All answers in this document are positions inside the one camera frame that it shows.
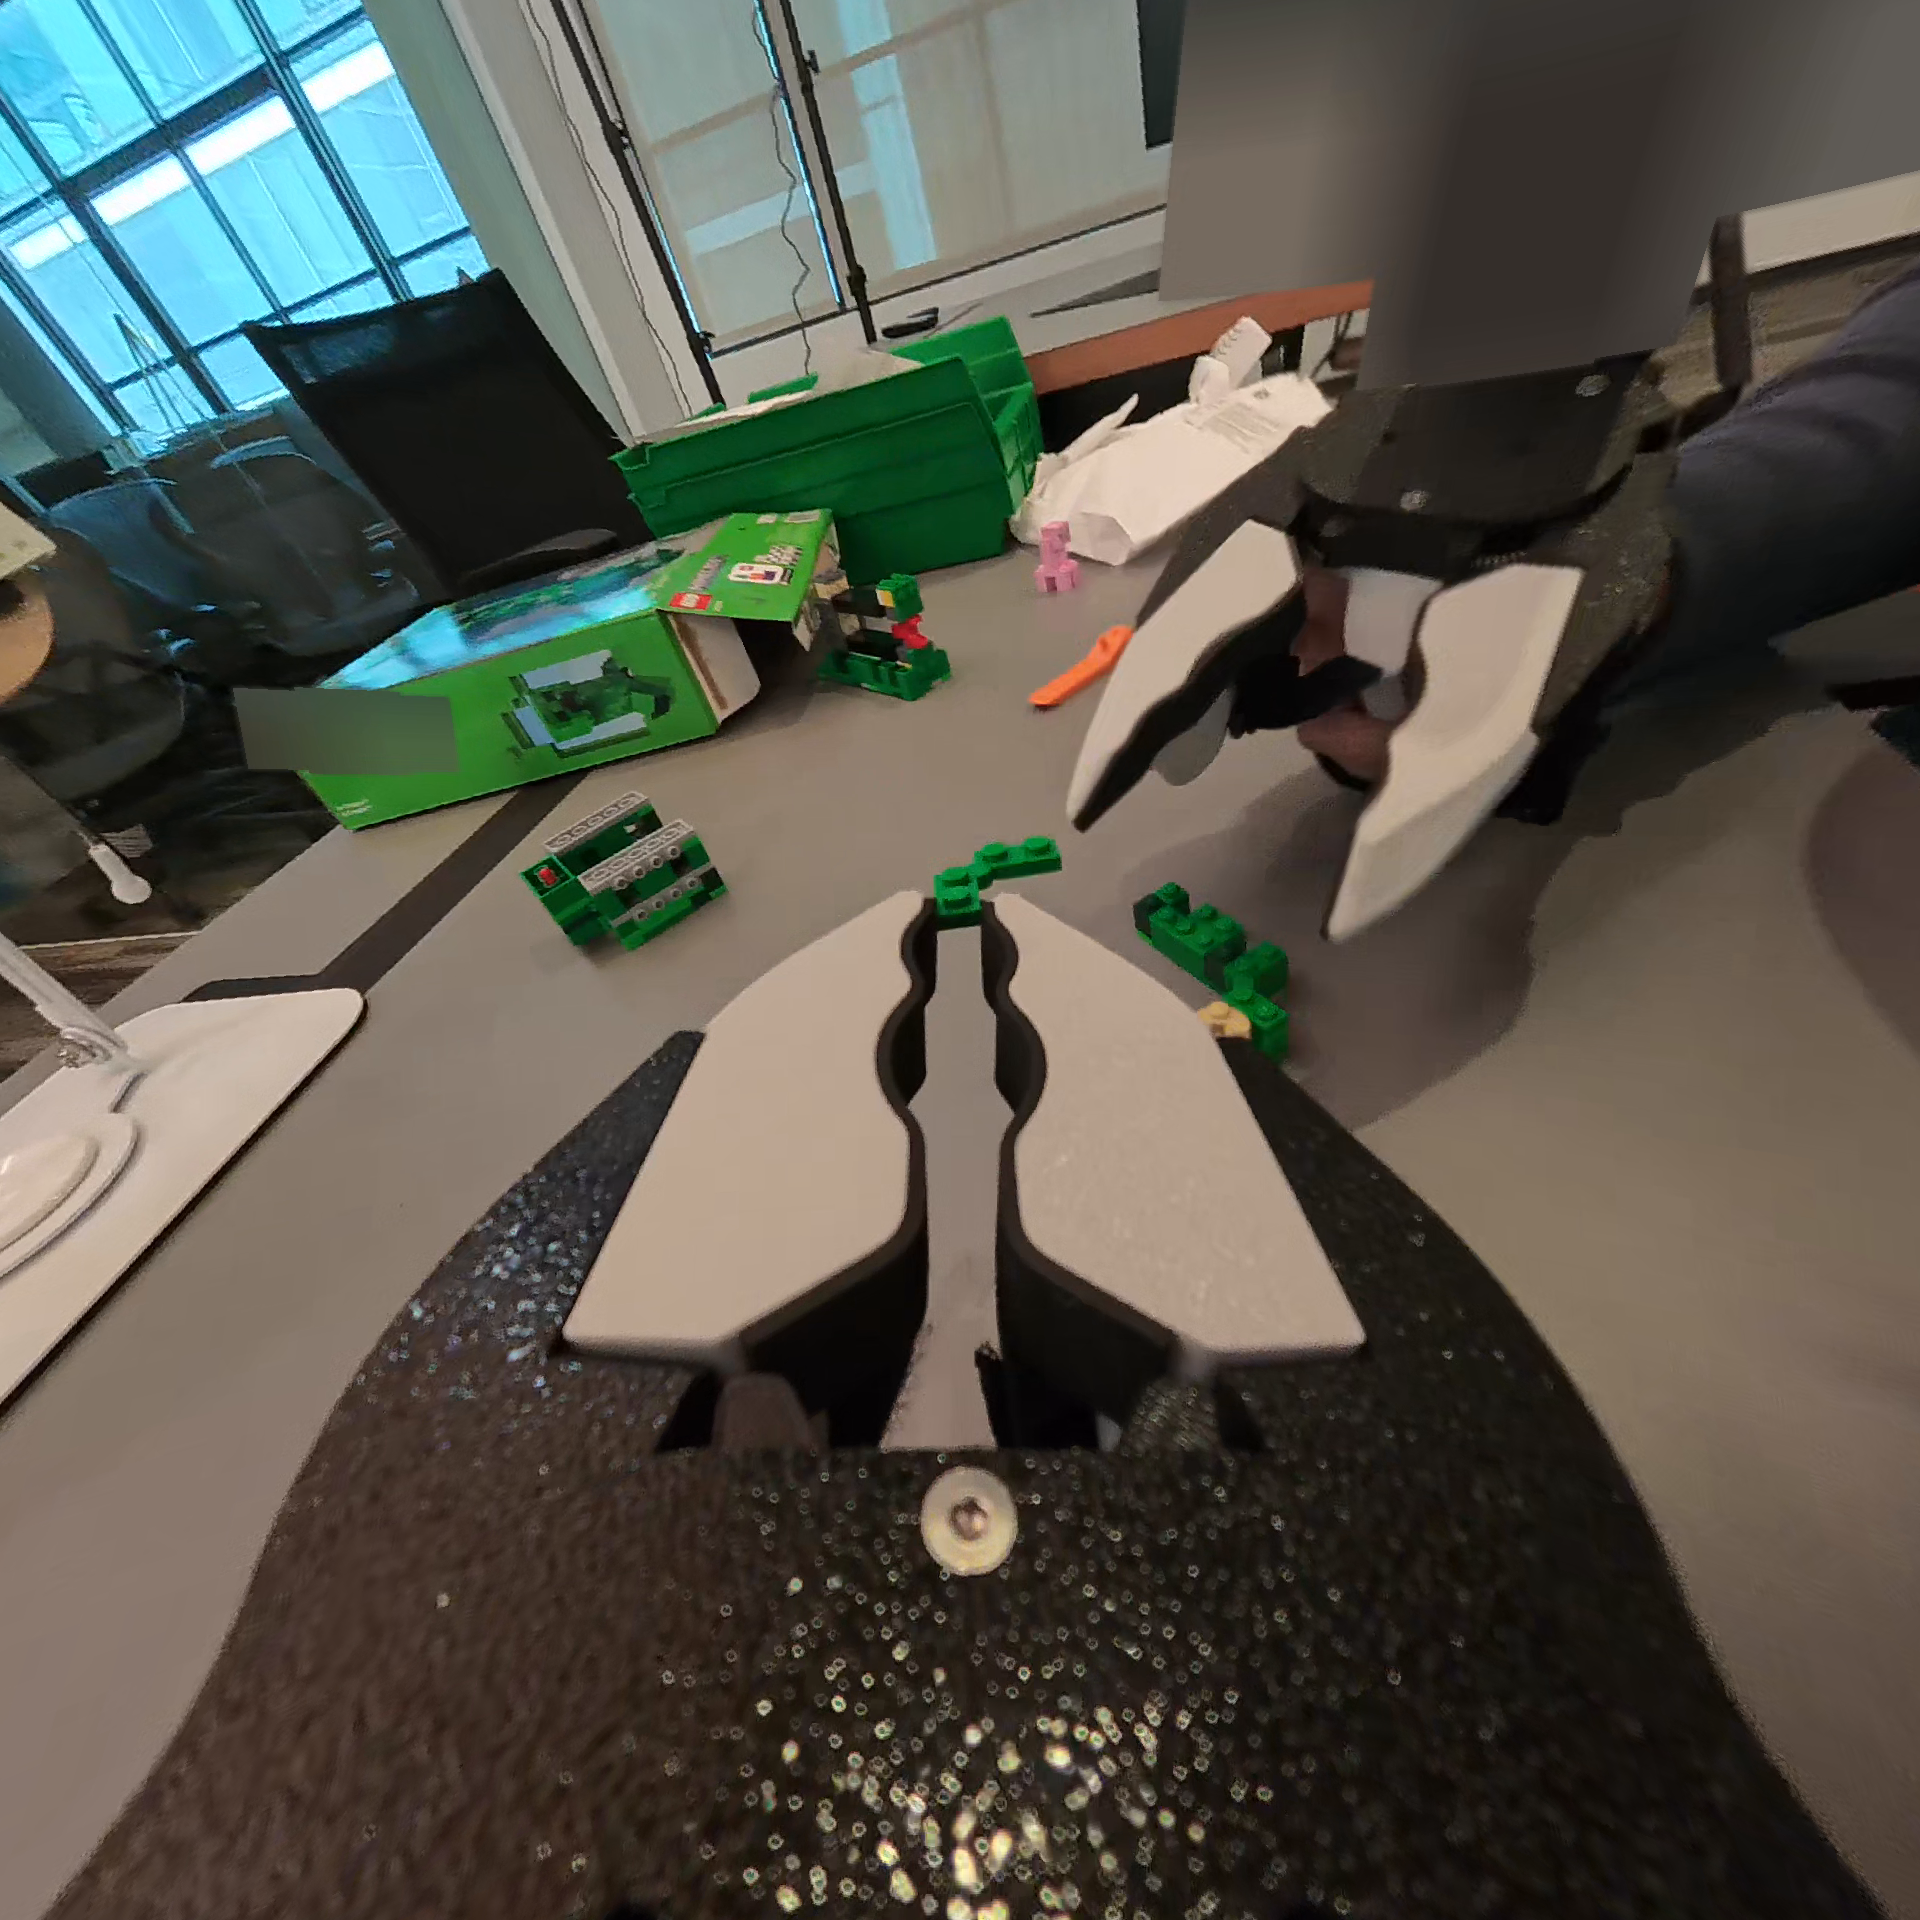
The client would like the green plastic bin stack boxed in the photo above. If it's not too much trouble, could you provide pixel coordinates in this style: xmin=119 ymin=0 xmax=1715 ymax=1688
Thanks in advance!
xmin=615 ymin=318 xmax=1050 ymax=575

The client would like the orange brick separator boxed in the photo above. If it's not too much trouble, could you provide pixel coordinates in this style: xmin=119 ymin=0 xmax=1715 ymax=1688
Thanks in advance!
xmin=1029 ymin=618 xmax=1133 ymax=716

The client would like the person's right forearm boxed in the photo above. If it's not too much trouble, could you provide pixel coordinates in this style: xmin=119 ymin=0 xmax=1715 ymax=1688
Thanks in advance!
xmin=1610 ymin=254 xmax=1920 ymax=705

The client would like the white booklet stand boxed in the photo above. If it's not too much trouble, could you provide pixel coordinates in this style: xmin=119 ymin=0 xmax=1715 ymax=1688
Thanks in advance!
xmin=0 ymin=504 xmax=370 ymax=1405

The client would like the green zigzag brick assembly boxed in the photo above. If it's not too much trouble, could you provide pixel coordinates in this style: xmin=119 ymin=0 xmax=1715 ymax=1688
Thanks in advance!
xmin=1133 ymin=881 xmax=1293 ymax=1059

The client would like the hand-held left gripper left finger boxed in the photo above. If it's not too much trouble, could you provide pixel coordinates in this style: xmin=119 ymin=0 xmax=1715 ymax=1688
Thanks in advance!
xmin=561 ymin=888 xmax=932 ymax=1425

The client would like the green and grey brick assembly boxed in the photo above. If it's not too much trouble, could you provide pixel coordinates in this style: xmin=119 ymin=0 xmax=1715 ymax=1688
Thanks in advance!
xmin=520 ymin=789 xmax=731 ymax=952

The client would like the white paper bag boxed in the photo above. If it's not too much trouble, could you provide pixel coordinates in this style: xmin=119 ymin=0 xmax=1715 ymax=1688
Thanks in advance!
xmin=1014 ymin=318 xmax=1338 ymax=569

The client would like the person's right hand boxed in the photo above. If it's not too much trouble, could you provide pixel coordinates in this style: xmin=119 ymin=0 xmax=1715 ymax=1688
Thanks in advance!
xmin=1288 ymin=594 xmax=1412 ymax=792

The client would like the green brick set box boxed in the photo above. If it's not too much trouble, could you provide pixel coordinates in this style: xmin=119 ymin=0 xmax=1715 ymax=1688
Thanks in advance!
xmin=298 ymin=514 xmax=837 ymax=830

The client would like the grey desk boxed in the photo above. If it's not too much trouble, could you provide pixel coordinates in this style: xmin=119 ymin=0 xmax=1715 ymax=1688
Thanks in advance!
xmin=0 ymin=534 xmax=1920 ymax=1920

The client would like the black mesh office chair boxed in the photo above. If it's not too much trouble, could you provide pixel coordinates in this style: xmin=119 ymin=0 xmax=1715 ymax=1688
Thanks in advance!
xmin=238 ymin=270 xmax=659 ymax=597

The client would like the large paned window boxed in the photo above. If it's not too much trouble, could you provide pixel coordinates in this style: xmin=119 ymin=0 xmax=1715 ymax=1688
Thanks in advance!
xmin=0 ymin=0 xmax=501 ymax=437

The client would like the grey mesh office chair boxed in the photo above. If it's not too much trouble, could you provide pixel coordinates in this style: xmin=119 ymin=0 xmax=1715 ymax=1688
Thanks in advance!
xmin=0 ymin=431 xmax=420 ymax=916

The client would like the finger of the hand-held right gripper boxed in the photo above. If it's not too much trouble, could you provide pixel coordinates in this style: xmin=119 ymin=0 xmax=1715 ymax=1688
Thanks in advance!
xmin=1324 ymin=563 xmax=1590 ymax=945
xmin=1070 ymin=523 xmax=1309 ymax=836

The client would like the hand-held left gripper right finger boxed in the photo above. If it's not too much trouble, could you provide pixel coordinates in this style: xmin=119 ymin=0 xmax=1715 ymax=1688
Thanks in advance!
xmin=979 ymin=893 xmax=1368 ymax=1425

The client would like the green angled plate piece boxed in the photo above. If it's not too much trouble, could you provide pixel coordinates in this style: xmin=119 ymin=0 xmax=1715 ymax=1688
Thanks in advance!
xmin=932 ymin=836 xmax=1070 ymax=927

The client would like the black tripod stand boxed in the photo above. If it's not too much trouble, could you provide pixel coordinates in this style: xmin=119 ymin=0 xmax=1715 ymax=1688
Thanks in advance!
xmin=771 ymin=0 xmax=888 ymax=356
xmin=551 ymin=0 xmax=719 ymax=405

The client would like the green and black brick figure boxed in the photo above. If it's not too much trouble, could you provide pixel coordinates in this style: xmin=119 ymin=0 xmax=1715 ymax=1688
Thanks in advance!
xmin=813 ymin=575 xmax=951 ymax=705

